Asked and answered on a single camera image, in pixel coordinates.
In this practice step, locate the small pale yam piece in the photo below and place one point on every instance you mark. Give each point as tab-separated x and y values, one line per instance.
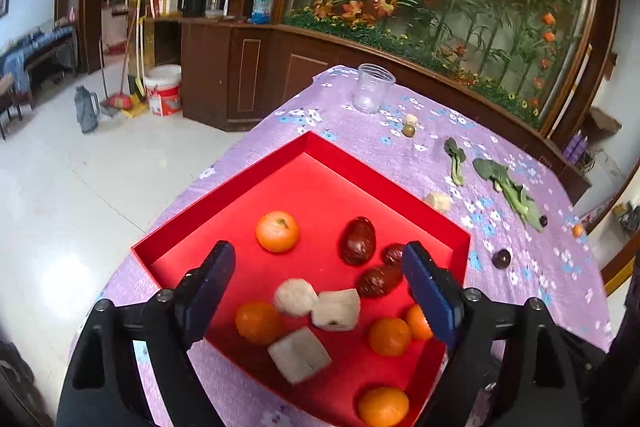
410	119

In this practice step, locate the plump red date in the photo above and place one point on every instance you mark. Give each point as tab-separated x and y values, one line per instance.
358	240

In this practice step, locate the wooden sideboard cabinet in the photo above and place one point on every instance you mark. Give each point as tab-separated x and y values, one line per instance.
235	72

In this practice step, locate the red cardboard box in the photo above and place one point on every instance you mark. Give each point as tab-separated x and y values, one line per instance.
310	187

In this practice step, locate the yellow dustpan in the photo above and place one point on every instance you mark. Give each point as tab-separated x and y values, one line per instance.
136	109

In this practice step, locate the red broom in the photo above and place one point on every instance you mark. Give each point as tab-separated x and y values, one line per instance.
120	101

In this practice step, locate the wrinkled red date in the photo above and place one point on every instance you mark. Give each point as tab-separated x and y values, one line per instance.
379	282
394	254

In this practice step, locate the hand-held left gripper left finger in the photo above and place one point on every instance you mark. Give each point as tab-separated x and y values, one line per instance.
207	294

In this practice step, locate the dark purple grape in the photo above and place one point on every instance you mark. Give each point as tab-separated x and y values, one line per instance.
501	259
543	221

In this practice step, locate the purple bottle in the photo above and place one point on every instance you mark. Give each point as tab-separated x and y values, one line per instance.
574	146
583	146

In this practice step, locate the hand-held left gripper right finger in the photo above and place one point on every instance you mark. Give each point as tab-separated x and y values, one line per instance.
432	299

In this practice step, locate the purple floral tablecloth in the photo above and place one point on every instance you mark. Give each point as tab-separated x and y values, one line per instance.
525	297

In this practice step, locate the green olive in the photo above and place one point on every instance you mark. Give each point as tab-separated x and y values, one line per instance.
409	131

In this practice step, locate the orange mandarin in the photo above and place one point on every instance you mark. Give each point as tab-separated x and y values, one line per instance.
277	232
390	336
577	230
257	323
383	406
416	324

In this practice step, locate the wooden bench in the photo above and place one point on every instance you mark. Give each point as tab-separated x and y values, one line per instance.
50	52

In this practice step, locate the white and red bucket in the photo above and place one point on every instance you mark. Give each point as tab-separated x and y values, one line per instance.
162	91

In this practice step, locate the large green leaf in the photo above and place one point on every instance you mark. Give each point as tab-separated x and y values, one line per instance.
529	212

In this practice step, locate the small bok choy stalk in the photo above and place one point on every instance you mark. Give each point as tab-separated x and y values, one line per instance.
455	159

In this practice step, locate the grey thermos flask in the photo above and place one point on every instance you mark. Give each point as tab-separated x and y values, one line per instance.
86	111

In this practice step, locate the brown cardboard box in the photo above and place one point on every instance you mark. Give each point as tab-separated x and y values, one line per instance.
602	123

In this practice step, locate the clear plastic cup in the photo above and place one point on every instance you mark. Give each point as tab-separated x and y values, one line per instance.
372	89

